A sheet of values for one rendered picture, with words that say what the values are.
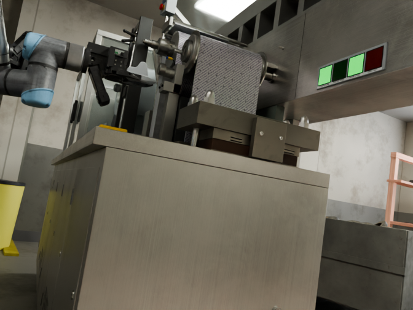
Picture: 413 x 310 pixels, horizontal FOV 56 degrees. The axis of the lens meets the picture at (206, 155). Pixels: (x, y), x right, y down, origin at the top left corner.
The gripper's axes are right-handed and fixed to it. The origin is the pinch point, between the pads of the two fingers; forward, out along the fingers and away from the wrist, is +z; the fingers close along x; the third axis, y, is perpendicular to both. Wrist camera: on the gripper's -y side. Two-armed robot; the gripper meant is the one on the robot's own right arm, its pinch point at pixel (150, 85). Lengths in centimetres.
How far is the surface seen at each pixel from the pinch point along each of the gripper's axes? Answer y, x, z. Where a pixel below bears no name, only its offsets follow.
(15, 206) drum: -67, 313, -38
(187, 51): 14.4, 2.6, 10.9
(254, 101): 3.3, -0.4, 35.8
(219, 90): 3.8, -0.4, 22.5
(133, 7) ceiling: 187, 359, 46
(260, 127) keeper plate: -9.8, -22.2, 27.1
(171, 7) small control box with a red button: 54, 58, 17
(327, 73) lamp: 10, -25, 45
